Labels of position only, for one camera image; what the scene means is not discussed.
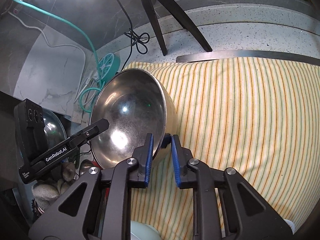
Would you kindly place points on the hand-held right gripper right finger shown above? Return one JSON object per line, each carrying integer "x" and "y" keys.
{"x": 176, "y": 162}

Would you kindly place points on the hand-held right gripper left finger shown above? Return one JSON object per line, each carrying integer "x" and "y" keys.
{"x": 149, "y": 160}

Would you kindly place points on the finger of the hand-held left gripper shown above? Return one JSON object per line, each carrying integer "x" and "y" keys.
{"x": 92, "y": 130}

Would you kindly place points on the large steel bowl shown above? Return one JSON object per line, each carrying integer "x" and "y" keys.
{"x": 130, "y": 105}

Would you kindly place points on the light blue bowl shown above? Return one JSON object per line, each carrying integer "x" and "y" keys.
{"x": 143, "y": 231}

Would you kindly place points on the person's left hand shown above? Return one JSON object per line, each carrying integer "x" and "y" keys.
{"x": 47, "y": 192}

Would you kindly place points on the glass pot lid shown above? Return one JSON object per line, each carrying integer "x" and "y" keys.
{"x": 53, "y": 127}

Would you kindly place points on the teal power strip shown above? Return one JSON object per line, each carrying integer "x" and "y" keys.
{"x": 107, "y": 65}

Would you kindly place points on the yellow striped cloth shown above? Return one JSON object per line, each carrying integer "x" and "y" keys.
{"x": 237, "y": 117}

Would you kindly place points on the black tripod stand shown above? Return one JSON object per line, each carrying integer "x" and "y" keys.
{"x": 157, "y": 27}

